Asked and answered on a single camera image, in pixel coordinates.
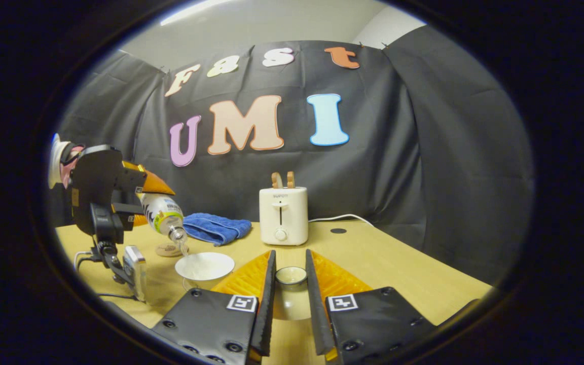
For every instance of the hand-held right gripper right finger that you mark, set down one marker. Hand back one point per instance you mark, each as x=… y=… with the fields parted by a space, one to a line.
x=315 y=314

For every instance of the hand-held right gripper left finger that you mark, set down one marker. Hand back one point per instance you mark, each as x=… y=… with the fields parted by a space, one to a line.
x=266 y=314

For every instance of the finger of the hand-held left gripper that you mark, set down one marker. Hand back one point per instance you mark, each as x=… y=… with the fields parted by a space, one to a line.
x=155 y=183
x=141 y=220

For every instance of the clear plastic water bottle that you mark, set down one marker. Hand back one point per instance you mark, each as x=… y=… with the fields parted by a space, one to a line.
x=162 y=213

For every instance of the white teacup lid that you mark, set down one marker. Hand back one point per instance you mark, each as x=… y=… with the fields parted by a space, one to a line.
x=292 y=301

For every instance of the round cork coaster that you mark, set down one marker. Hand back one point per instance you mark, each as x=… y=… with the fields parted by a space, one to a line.
x=165 y=251

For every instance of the blue folded towel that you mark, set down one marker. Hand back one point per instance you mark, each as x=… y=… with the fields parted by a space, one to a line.
x=216 y=228

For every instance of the white toaster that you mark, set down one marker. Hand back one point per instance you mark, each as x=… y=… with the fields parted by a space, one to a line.
x=283 y=215

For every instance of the bread slice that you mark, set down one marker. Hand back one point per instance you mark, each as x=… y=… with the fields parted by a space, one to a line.
x=291 y=179
x=276 y=180

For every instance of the black backdrop cloth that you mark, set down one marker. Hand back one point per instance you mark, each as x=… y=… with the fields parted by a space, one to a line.
x=424 y=152

